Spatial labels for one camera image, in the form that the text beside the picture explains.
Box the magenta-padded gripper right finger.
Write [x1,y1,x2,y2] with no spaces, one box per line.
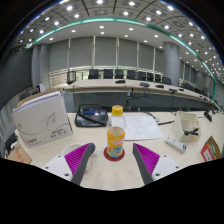
[131,142,184,187]

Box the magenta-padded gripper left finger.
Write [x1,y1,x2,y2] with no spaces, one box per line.
[41,142,93,186]

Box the yellow-capped drink bottle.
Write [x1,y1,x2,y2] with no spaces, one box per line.
[106,104,128,159]

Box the white printed paper sheet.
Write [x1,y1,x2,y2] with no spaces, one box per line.
[121,114,165,141]

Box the flat round red coaster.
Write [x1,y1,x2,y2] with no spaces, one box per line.
[103,146,126,162]

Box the small white oblong box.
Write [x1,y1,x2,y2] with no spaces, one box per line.
[165,135,188,154]

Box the open white box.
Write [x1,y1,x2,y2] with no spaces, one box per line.
[171,110,202,143]

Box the white paper ream box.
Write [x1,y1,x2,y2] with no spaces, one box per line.
[12,89,74,149]

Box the open cardboard box red-lined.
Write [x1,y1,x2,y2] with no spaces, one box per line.
[200,135,223,163]

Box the long curved conference desk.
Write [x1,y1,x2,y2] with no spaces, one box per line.
[63,78,223,111]

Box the row of black office chairs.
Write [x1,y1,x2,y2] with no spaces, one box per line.
[65,68,201,96]

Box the group of ceiling lights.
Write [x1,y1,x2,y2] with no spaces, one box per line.
[18,0,224,78]

